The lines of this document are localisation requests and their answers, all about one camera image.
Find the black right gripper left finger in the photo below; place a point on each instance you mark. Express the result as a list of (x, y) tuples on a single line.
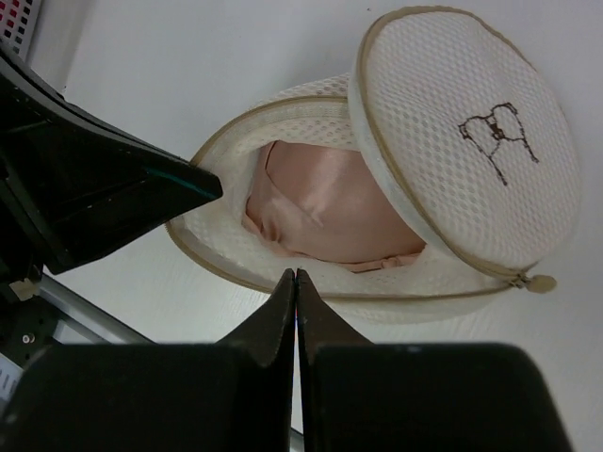
[(233, 395)]

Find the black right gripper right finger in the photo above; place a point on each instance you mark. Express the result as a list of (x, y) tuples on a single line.
[(360, 396)]

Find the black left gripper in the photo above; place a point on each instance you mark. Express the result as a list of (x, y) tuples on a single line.
[(73, 190)]

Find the pink satin bra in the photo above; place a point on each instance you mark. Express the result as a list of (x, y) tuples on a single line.
[(323, 203)]

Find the round beige mesh laundry bag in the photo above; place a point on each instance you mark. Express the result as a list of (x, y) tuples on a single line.
[(461, 134)]

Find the white plastic basket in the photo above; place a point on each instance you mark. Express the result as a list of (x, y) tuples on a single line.
[(18, 23)]

